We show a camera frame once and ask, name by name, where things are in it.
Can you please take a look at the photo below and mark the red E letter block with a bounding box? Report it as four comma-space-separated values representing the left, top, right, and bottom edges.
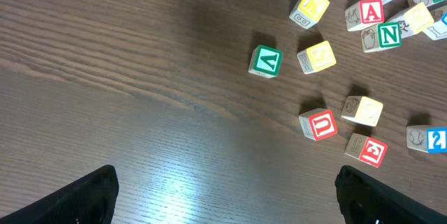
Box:
344, 133, 388, 167

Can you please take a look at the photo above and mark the yellow block near P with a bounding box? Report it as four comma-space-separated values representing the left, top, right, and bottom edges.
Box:
387, 3, 434, 38

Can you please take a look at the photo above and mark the green V letter block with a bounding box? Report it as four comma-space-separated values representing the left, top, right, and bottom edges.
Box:
248, 45, 283, 78

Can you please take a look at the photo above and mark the yellow far left block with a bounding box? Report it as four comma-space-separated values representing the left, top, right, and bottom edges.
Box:
289, 0, 330, 29

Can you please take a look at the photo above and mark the red U block lower left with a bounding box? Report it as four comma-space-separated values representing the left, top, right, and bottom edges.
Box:
298, 108, 338, 141

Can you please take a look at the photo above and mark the red A letter block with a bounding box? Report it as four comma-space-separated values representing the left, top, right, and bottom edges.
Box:
345, 0, 385, 31

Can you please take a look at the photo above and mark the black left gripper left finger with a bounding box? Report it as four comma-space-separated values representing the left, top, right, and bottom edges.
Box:
1, 165, 119, 224

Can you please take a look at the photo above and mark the blue P letter block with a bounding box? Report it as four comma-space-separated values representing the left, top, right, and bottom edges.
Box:
423, 6, 446, 40

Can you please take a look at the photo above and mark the yellow C letter block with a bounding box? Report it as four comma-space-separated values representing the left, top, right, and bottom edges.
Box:
341, 96, 383, 127

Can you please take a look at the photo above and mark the green N letter block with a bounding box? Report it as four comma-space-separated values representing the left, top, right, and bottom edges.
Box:
360, 22, 402, 53

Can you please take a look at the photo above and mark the blue 2 number block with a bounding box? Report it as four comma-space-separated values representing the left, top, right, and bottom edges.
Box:
406, 125, 446, 154

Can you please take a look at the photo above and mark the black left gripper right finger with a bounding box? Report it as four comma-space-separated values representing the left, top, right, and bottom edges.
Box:
335, 165, 446, 224

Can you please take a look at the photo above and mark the yellow S letter block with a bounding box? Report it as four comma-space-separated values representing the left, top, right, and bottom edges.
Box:
297, 40, 337, 75

